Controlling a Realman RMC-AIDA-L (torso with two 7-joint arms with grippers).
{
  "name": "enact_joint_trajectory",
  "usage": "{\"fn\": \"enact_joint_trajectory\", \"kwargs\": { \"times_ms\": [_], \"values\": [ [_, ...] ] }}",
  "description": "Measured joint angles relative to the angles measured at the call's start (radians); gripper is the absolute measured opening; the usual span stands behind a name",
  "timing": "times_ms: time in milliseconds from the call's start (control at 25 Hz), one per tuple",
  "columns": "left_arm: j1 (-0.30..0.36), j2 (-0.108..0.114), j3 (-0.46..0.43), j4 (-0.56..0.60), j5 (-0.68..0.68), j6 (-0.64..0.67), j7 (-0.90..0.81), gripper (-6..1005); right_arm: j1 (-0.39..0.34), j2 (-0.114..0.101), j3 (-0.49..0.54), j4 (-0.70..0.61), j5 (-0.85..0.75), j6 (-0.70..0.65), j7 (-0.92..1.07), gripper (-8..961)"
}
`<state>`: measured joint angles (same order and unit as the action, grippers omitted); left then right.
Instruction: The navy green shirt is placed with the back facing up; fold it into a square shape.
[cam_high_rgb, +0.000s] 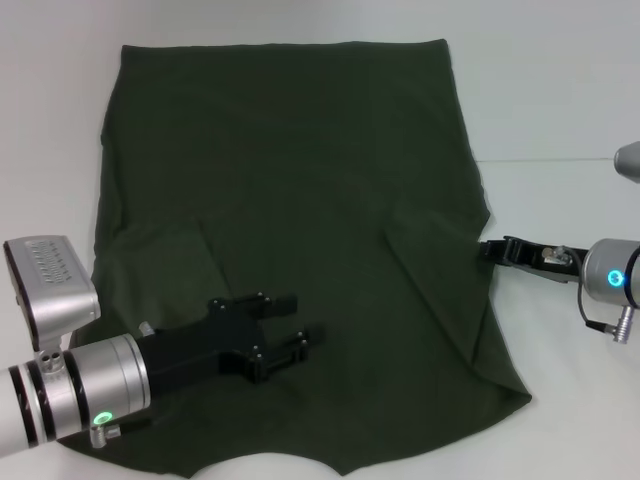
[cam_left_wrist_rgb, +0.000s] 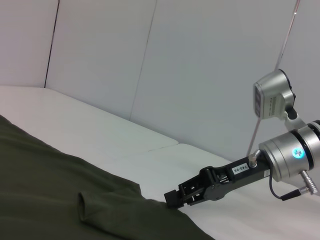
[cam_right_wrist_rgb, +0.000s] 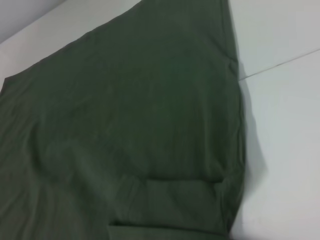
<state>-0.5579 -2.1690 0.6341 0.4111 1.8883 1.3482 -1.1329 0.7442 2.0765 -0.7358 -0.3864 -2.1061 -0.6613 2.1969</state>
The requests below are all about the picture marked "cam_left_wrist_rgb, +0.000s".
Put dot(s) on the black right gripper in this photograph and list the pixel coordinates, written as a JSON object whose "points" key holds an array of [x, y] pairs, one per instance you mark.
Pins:
{"points": [[247, 175]]}

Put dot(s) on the dark green shirt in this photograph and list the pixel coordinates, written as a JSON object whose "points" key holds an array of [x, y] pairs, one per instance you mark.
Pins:
{"points": [[50, 187]]}

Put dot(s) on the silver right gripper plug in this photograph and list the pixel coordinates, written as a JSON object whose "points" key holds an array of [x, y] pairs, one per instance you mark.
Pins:
{"points": [[253, 160]]}

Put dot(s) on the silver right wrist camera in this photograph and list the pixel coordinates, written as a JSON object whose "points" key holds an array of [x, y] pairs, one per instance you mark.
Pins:
{"points": [[272, 97]]}

